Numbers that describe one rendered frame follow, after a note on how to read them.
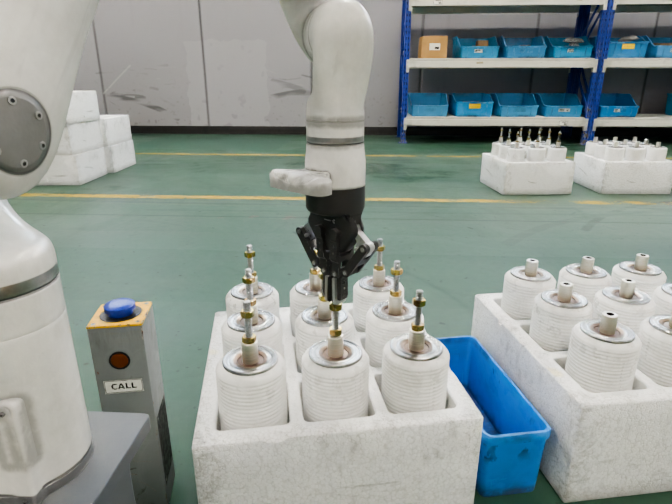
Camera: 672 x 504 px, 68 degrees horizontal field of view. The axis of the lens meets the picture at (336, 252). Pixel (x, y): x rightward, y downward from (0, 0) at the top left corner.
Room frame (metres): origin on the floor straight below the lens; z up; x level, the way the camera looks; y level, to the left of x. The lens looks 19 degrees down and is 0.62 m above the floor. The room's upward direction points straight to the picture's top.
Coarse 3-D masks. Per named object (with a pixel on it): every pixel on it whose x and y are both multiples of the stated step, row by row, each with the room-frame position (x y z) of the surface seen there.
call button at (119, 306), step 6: (114, 300) 0.62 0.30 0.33; (120, 300) 0.62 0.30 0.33; (126, 300) 0.62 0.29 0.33; (132, 300) 0.62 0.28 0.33; (108, 306) 0.60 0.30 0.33; (114, 306) 0.60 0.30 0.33; (120, 306) 0.60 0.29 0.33; (126, 306) 0.60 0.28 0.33; (132, 306) 0.61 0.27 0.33; (108, 312) 0.60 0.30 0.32; (114, 312) 0.59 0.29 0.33; (120, 312) 0.60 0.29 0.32; (126, 312) 0.60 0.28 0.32; (132, 312) 0.61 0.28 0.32
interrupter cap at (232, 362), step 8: (232, 352) 0.61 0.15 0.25; (240, 352) 0.61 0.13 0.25; (264, 352) 0.61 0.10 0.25; (272, 352) 0.61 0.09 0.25; (224, 360) 0.59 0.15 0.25; (232, 360) 0.59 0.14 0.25; (240, 360) 0.60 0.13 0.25; (264, 360) 0.59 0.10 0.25; (272, 360) 0.59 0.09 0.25; (224, 368) 0.58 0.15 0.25; (232, 368) 0.57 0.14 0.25; (240, 368) 0.57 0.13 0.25; (248, 368) 0.57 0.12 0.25; (256, 368) 0.57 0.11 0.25; (264, 368) 0.57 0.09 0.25
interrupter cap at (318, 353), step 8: (320, 344) 0.64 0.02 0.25; (344, 344) 0.64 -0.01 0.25; (352, 344) 0.64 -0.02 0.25; (312, 352) 0.61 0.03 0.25; (320, 352) 0.61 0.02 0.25; (344, 352) 0.62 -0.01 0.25; (352, 352) 0.61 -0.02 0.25; (360, 352) 0.61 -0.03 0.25; (312, 360) 0.59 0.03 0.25; (320, 360) 0.59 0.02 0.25; (328, 360) 0.59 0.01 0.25; (336, 360) 0.59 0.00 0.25; (344, 360) 0.59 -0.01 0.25; (352, 360) 0.59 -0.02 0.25; (336, 368) 0.58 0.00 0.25
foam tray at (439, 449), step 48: (288, 336) 0.79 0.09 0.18; (288, 384) 0.65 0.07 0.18; (240, 432) 0.54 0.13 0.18; (288, 432) 0.54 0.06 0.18; (336, 432) 0.54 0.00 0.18; (384, 432) 0.55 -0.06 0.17; (432, 432) 0.56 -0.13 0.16; (480, 432) 0.57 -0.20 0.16; (240, 480) 0.52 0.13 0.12; (288, 480) 0.53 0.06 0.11; (336, 480) 0.54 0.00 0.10; (384, 480) 0.55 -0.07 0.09; (432, 480) 0.56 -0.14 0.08
